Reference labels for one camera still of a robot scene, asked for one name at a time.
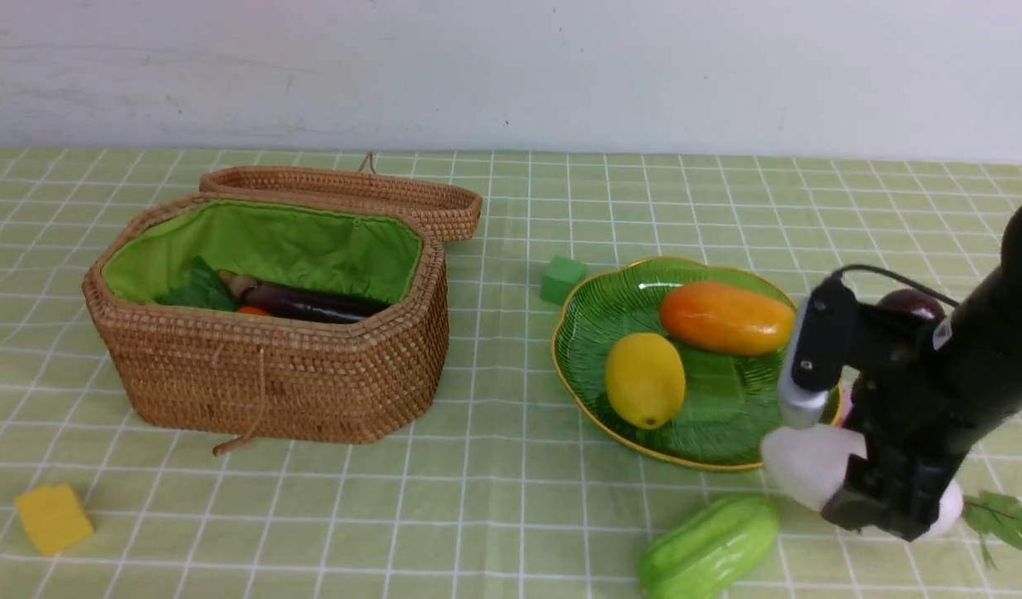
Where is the green glass leaf plate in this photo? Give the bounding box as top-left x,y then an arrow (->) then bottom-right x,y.
552,255 -> 796,473

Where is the dark purple plum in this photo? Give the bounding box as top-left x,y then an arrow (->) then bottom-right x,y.
876,288 -> 946,321

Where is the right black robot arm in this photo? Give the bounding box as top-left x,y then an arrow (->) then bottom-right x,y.
792,206 -> 1022,542

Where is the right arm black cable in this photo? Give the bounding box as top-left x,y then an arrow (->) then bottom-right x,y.
836,264 -> 961,309

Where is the purple eggplant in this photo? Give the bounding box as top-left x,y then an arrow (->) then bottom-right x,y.
217,270 -> 390,324

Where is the white radish with leaves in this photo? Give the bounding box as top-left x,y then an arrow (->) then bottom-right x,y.
761,424 -> 1022,569

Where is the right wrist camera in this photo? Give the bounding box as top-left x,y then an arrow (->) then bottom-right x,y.
777,276 -> 857,429

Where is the yellow lemon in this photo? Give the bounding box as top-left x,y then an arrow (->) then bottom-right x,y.
603,331 -> 687,431

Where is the light green bitter gourd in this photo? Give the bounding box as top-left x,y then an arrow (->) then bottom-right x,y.
638,494 -> 780,598

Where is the pink foam cube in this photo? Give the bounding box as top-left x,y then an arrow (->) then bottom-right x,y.
836,389 -> 854,428

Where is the green checkered tablecloth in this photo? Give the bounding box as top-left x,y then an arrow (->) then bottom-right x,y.
0,148 -> 1022,598

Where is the woven basket lid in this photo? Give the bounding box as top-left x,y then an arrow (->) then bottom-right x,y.
199,152 -> 482,242

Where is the green foam cube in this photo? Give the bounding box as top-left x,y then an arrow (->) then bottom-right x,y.
540,255 -> 588,306

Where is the orange mango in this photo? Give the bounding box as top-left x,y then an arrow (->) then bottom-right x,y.
659,280 -> 796,357

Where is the woven wicker basket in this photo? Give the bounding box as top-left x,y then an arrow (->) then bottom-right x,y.
82,192 -> 449,455

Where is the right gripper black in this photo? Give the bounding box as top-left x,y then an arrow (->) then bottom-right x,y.
821,304 -> 967,542

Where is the yellow foam cube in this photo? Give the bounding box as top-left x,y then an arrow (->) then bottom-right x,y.
15,483 -> 95,557

